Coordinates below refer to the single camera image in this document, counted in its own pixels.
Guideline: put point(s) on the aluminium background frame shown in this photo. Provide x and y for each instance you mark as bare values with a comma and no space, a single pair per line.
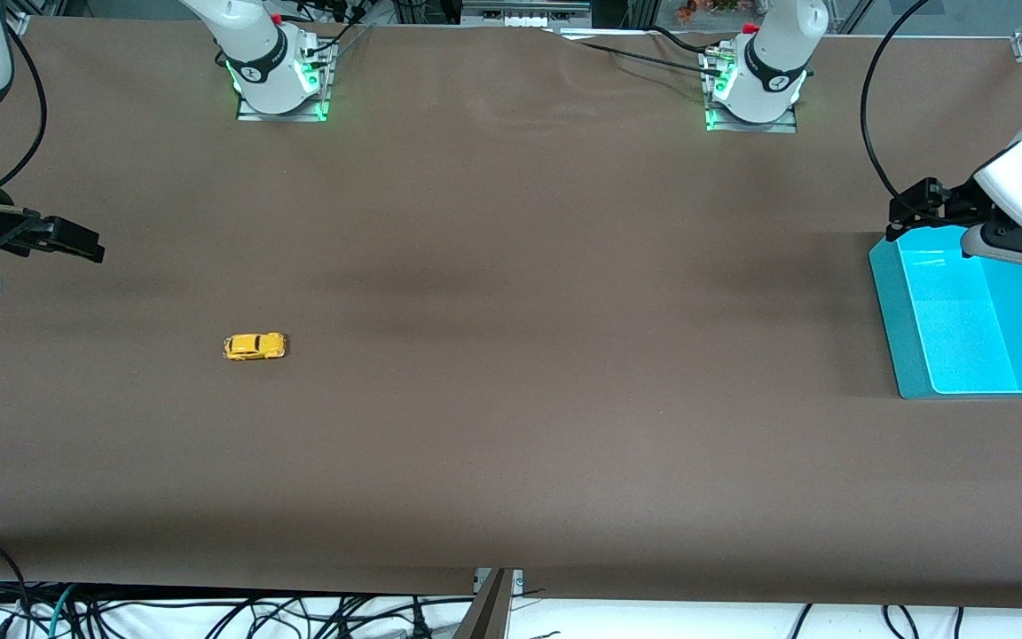
617,11

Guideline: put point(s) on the teal plastic bin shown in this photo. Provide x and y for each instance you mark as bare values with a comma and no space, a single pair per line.
963,337

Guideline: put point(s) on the small metal table bracket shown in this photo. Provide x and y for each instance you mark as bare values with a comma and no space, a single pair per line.
518,581

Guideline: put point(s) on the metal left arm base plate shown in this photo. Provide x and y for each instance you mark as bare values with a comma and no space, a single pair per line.
782,129

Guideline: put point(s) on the yellow beetle toy car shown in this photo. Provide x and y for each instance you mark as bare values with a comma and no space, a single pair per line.
254,346

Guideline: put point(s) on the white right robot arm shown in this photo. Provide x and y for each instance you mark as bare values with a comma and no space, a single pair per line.
254,53

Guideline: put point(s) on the white connector strip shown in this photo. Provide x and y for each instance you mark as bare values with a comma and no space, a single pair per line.
533,21

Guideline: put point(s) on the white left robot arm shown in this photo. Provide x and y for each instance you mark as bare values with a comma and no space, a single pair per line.
773,62

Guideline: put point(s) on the brown table cover sheet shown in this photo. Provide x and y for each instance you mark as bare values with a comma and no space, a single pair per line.
511,355

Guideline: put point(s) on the orange background item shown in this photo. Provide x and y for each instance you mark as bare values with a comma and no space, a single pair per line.
706,7

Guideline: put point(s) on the grey slanted support post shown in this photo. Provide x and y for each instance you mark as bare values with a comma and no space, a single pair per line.
483,612

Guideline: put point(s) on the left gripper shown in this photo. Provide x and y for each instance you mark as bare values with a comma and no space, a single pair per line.
957,201

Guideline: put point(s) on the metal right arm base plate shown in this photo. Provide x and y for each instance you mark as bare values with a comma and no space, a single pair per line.
249,115

